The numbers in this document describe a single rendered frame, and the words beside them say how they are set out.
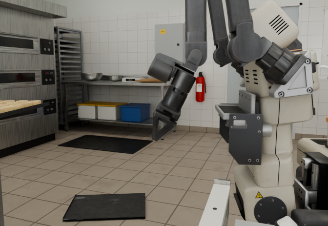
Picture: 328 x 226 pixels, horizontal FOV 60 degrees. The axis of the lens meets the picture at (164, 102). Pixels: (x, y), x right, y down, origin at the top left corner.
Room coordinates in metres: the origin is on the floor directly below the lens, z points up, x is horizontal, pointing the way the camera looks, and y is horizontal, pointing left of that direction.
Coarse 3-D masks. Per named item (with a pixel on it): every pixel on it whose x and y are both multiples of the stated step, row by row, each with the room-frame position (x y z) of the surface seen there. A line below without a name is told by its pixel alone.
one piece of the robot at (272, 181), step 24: (264, 96) 0.85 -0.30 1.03; (264, 120) 0.90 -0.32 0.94; (288, 120) 0.89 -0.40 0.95; (264, 144) 0.91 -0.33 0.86; (288, 144) 0.90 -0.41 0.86; (240, 168) 1.04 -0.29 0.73; (264, 168) 0.87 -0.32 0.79; (288, 168) 0.86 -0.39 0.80; (240, 192) 0.95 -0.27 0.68; (264, 192) 0.86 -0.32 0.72; (288, 192) 0.86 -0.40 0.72; (264, 216) 0.86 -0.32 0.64; (288, 216) 0.86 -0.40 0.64
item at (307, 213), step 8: (296, 184) 0.96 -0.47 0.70; (296, 192) 0.96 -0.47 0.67; (304, 192) 0.89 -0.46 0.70; (312, 192) 0.90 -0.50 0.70; (240, 200) 0.97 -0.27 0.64; (296, 200) 0.95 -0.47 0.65; (304, 200) 0.89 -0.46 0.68; (312, 200) 0.90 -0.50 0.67; (240, 208) 0.92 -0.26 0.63; (296, 208) 0.95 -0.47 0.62; (304, 208) 0.89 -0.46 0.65; (296, 216) 0.80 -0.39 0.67; (304, 216) 0.78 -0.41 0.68; (312, 216) 0.78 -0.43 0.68; (320, 216) 0.78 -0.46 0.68; (304, 224) 0.77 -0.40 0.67; (312, 224) 0.76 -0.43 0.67; (320, 224) 0.76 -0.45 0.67
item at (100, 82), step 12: (96, 84) 4.68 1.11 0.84; (108, 84) 4.60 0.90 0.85; (120, 84) 4.53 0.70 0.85; (132, 84) 4.46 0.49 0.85; (144, 84) 4.39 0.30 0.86; (156, 84) 4.32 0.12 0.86; (168, 84) 4.47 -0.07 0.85; (84, 120) 4.83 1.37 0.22; (96, 120) 4.77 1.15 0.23; (108, 120) 4.77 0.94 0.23; (120, 120) 4.77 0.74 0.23; (144, 120) 4.77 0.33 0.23
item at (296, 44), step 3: (297, 39) 0.91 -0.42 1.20; (294, 42) 0.91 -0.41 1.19; (297, 42) 0.91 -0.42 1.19; (300, 42) 0.91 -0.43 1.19; (288, 45) 0.91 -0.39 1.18; (291, 45) 0.91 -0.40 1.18; (294, 45) 0.91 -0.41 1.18; (297, 45) 0.91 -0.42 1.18; (300, 45) 0.91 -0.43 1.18; (288, 48) 0.91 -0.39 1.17; (291, 48) 0.91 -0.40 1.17; (294, 48) 0.91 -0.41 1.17; (297, 48) 0.91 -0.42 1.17; (300, 48) 0.91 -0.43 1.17
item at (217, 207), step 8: (216, 184) 0.50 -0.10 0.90; (224, 184) 0.49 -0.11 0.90; (216, 192) 0.46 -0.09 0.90; (224, 192) 0.46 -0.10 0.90; (208, 200) 0.43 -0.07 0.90; (216, 200) 0.43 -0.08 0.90; (224, 200) 0.43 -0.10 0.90; (208, 208) 0.40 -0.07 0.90; (216, 208) 0.40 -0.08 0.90; (224, 208) 0.40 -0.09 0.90; (208, 216) 0.38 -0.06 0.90; (216, 216) 0.38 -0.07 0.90; (224, 216) 0.39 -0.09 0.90; (200, 224) 0.36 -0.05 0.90; (208, 224) 0.36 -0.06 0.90; (216, 224) 0.36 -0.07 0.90; (224, 224) 0.40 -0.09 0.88
